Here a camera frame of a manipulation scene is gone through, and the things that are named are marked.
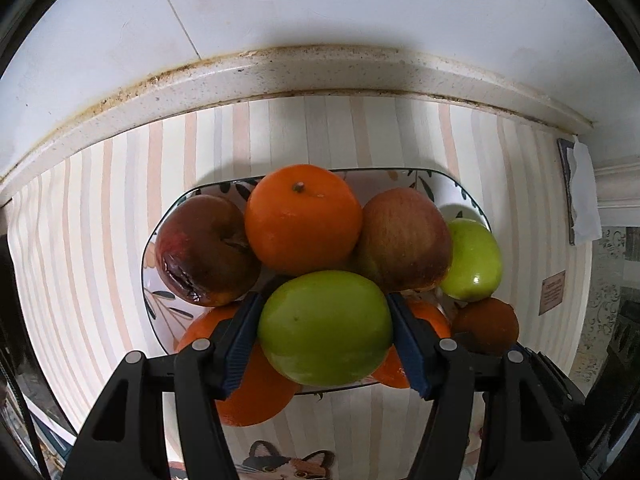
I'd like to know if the striped cat print tablecloth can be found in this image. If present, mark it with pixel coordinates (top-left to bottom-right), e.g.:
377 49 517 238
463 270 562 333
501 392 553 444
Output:
10 95 593 480

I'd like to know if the dark reddish brown fruit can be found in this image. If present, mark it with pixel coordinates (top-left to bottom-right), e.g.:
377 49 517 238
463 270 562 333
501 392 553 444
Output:
450 296 520 358

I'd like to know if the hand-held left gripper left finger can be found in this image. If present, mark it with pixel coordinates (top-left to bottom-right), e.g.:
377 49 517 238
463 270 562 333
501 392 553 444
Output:
62 290 273 480

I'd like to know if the dark bruised red apple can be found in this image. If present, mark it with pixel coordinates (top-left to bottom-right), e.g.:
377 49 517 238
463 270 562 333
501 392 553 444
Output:
155 194 262 307

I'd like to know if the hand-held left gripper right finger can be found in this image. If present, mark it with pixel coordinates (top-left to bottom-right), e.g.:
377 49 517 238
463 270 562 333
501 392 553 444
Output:
385 290 585 480

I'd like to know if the small brown card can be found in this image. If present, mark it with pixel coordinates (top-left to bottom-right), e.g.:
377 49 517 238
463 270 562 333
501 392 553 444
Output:
539 270 567 316

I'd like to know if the green apple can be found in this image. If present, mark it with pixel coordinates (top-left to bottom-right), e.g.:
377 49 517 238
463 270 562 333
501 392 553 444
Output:
439 217 502 302
257 270 393 387

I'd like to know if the oval floral ceramic plate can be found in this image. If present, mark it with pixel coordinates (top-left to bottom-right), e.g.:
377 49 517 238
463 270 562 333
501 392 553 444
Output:
141 167 493 396

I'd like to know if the large orange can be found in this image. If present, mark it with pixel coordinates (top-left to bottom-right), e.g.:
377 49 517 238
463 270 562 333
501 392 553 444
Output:
175 305 301 428

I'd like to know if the white door frame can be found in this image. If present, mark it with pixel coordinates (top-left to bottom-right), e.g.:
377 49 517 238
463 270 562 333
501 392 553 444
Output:
592 157 640 231

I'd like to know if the white folded tissue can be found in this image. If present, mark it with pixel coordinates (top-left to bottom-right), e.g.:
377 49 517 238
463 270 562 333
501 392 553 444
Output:
570 135 603 246

